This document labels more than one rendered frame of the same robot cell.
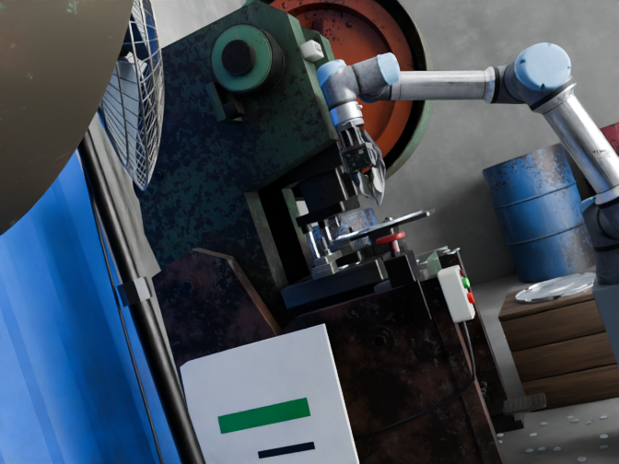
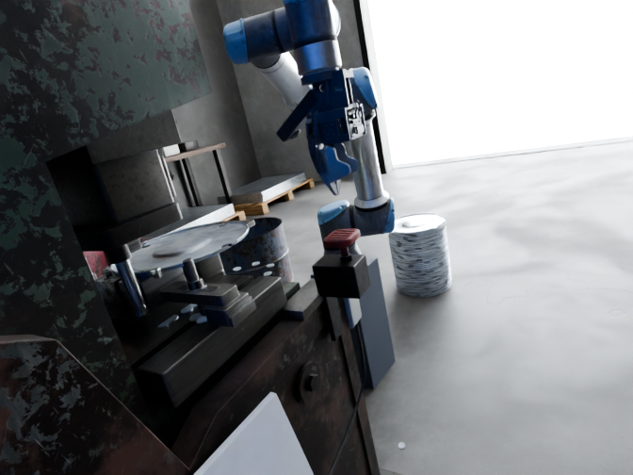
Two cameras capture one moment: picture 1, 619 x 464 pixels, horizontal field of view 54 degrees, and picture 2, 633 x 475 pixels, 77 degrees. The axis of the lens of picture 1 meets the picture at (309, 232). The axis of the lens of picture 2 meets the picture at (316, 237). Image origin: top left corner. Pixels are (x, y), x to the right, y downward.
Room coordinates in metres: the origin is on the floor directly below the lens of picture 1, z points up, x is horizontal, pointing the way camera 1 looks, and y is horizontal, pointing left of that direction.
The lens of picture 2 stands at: (1.39, 0.54, 1.00)
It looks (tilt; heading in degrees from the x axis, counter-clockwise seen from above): 18 degrees down; 283
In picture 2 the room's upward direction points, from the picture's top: 12 degrees counter-clockwise
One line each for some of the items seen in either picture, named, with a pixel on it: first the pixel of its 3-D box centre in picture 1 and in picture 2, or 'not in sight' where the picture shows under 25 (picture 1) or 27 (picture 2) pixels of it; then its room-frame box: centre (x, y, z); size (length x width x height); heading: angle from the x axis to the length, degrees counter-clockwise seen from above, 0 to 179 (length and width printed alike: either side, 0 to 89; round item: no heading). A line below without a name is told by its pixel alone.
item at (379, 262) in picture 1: (351, 272); (152, 320); (1.89, -0.08, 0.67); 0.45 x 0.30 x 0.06; 160
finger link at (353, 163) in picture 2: (376, 186); (344, 168); (1.47, -0.19, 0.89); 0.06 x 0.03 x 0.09; 159
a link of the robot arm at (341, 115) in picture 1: (347, 115); (318, 60); (1.48, -0.18, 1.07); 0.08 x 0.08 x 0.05
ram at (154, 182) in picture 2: (325, 157); (103, 132); (1.88, -0.12, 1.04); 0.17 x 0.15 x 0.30; 70
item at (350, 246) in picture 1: (344, 246); (139, 282); (1.89, -0.09, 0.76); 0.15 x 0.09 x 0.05; 160
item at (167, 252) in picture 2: (377, 226); (183, 245); (1.85, -0.20, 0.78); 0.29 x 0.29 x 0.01
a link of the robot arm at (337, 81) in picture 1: (337, 86); (309, 9); (1.48, -0.18, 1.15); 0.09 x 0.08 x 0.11; 89
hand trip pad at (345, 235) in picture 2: (394, 249); (344, 252); (1.50, -0.19, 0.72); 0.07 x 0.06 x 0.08; 70
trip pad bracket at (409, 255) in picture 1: (409, 287); (346, 298); (1.52, -0.19, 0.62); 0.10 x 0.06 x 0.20; 160
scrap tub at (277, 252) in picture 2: not in sight; (254, 270); (2.19, -1.36, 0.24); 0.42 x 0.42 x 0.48
